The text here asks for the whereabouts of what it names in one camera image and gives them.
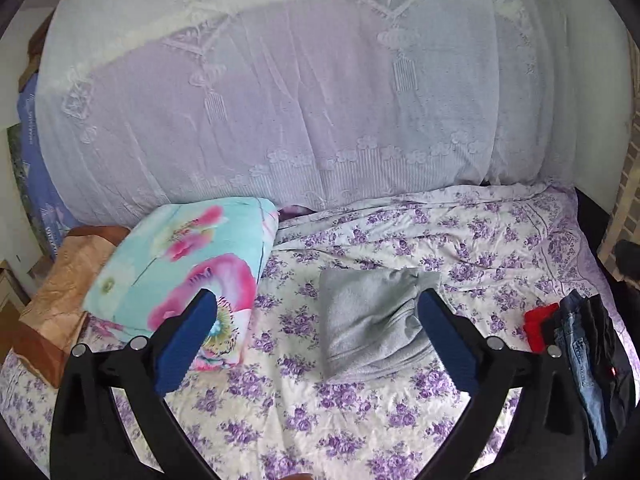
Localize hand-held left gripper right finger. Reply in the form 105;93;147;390
417;288;597;480

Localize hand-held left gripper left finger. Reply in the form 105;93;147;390
50;288;219;480

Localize grey pants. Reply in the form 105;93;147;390
318;267;453;381

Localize pink and teal floral pillow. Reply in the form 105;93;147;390
82;197;280;372

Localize red cloth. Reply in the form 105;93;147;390
523;303;561;354

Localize purple floral bedsheet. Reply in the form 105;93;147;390
0;182;632;480

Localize brown satin cloth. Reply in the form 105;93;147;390
11;226;132;389

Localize blue jeans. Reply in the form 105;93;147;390
554;290;613;461

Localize black clothing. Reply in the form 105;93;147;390
542;294;638;461

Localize dark purple cloth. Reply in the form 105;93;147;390
278;203;317;222

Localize blue printed cloth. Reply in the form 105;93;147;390
16;72;81;261

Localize white lace cover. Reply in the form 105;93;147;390
35;0;626;213

